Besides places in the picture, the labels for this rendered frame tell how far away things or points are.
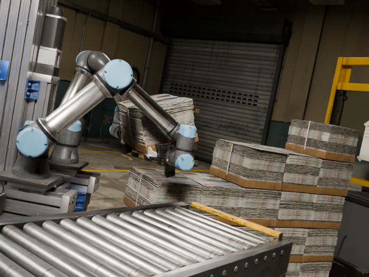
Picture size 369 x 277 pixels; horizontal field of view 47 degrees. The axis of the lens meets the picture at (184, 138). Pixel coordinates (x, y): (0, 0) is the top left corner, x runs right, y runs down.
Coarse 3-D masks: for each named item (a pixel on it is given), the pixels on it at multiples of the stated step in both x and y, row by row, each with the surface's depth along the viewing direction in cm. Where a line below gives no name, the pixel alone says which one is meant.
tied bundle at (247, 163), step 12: (216, 144) 277; (228, 144) 265; (216, 156) 274; (228, 156) 263; (240, 156) 254; (252, 156) 246; (264, 156) 250; (276, 156) 255; (216, 168) 273; (228, 168) 262; (240, 168) 253; (252, 168) 248; (264, 168) 252; (276, 168) 257; (264, 180) 253; (276, 180) 258
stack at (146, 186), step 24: (144, 168) 250; (144, 192) 229; (168, 192) 223; (192, 192) 230; (216, 192) 238; (240, 192) 246; (264, 192) 255; (288, 192) 265; (216, 216) 241; (240, 216) 250; (264, 216) 258; (288, 216) 267; (288, 240) 271; (288, 264) 274
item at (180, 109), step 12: (132, 108) 213; (168, 108) 209; (180, 108) 212; (192, 108) 215; (132, 120) 216; (144, 120) 205; (180, 120) 213; (192, 120) 216; (144, 132) 206; (156, 132) 209; (144, 144) 208
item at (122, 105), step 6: (150, 96) 239; (156, 96) 237; (162, 96) 236; (168, 96) 234; (120, 102) 233; (126, 102) 230; (120, 108) 232; (126, 108) 222; (120, 114) 235; (126, 114) 225; (126, 120) 227; (120, 126) 239; (126, 126) 228; (126, 132) 230
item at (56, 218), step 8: (112, 208) 160; (120, 208) 163; (128, 208) 165; (136, 208) 167; (144, 208) 169; (152, 208) 172; (160, 208) 176; (32, 216) 134; (40, 216) 135; (48, 216) 137; (56, 216) 138; (64, 216) 140; (72, 216) 142; (80, 216) 143; (88, 216) 146; (104, 216) 152; (0, 224) 121; (8, 224) 123; (16, 224) 125; (24, 224) 127; (40, 224) 131
